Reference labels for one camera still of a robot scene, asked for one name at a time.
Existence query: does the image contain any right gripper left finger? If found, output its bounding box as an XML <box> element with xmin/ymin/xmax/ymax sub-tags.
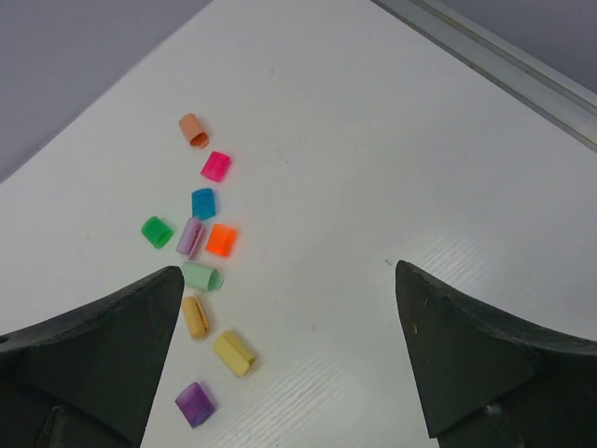
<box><xmin>1</xmin><ymin>266</ymin><xmax>184</xmax><ymax>447</ymax></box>

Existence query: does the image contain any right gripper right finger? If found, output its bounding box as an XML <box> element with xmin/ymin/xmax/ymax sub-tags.
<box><xmin>396</xmin><ymin>260</ymin><xmax>596</xmax><ymax>447</ymax></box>

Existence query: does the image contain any pastel orange yellow pen cap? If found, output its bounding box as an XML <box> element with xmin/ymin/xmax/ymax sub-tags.
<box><xmin>181</xmin><ymin>296</ymin><xmax>210</xmax><ymax>340</ymax></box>

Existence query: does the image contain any pastel green pen cap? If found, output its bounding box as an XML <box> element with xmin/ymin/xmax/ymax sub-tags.
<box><xmin>181</xmin><ymin>262</ymin><xmax>224</xmax><ymax>291</ymax></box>

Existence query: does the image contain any pastel purple pen cap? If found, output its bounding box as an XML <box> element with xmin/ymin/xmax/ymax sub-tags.
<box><xmin>175</xmin><ymin>217</ymin><xmax>205</xmax><ymax>258</ymax></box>

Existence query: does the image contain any bright orange pen cap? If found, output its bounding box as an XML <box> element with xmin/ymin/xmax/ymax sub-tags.
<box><xmin>204</xmin><ymin>223</ymin><xmax>238</xmax><ymax>258</ymax></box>

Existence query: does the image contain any blue pen cap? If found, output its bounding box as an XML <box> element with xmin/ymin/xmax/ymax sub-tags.
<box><xmin>190</xmin><ymin>188</ymin><xmax>217</xmax><ymax>220</ymax></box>

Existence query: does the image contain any pink pen cap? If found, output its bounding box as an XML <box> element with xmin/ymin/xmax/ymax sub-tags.
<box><xmin>200</xmin><ymin>150</ymin><xmax>233</xmax><ymax>183</ymax></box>

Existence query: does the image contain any aluminium rail right side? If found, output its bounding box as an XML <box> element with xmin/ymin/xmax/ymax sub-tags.
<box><xmin>375</xmin><ymin>1</ymin><xmax>596</xmax><ymax>151</ymax></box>

